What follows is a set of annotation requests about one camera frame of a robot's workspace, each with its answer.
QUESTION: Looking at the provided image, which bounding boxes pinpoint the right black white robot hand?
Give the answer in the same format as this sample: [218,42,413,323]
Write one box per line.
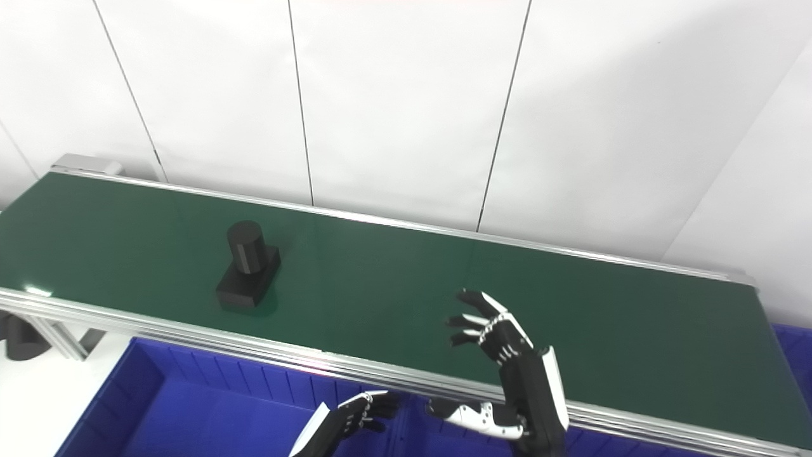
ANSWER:
[426,289,570,457]

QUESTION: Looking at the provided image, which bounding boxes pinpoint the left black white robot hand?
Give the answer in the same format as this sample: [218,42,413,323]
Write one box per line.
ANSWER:
[289,390,402,457]

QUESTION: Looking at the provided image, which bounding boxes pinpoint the black cylinder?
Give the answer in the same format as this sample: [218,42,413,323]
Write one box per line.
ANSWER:
[216,220,282,312]

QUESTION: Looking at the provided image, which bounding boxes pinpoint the blue plastic bin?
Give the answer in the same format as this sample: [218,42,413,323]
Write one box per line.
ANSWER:
[392,394,705,457]
[54,336,407,457]
[769,323,812,410]

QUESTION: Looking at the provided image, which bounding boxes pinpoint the green conveyor belt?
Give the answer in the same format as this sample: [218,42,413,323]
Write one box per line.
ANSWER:
[0,152,812,457]

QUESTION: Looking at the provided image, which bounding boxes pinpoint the aluminium conveyor leg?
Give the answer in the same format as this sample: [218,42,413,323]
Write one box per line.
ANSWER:
[25,314,107,362]

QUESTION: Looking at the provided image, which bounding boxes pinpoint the dark grey round object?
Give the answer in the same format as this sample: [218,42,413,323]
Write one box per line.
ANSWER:
[0,311,53,362]

